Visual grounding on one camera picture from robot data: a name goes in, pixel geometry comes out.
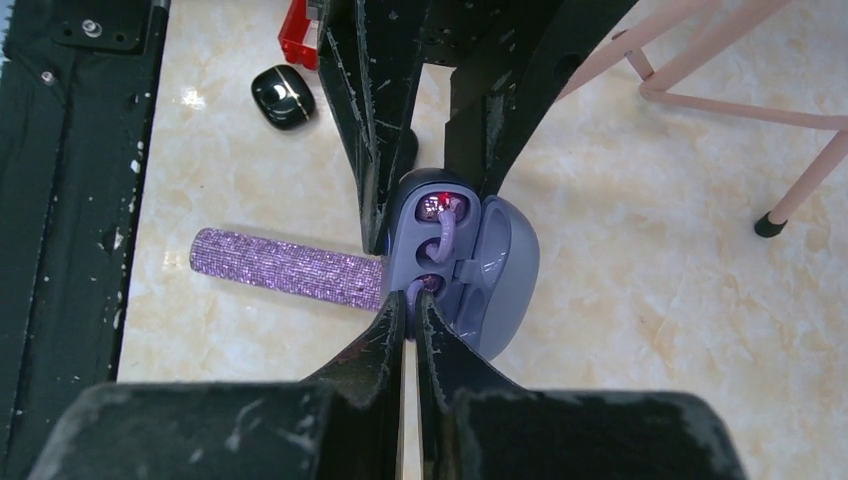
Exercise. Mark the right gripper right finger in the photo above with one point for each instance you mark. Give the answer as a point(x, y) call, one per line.
point(478, 424)

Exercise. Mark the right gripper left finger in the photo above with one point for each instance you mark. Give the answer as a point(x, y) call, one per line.
point(344, 421)

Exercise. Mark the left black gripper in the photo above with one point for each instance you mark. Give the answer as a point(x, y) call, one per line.
point(513, 59)

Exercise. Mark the purple earbud charging case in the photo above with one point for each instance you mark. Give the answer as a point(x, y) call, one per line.
point(491, 274)

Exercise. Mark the open black earbud case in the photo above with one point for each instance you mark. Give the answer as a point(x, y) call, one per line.
point(283, 97)

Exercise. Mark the red plastic box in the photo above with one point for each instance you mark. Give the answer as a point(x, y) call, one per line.
point(292, 37)

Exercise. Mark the purple glitter microphone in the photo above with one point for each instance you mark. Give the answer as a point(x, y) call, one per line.
point(319, 274)

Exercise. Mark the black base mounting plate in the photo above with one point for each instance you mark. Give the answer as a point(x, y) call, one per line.
point(79, 85)

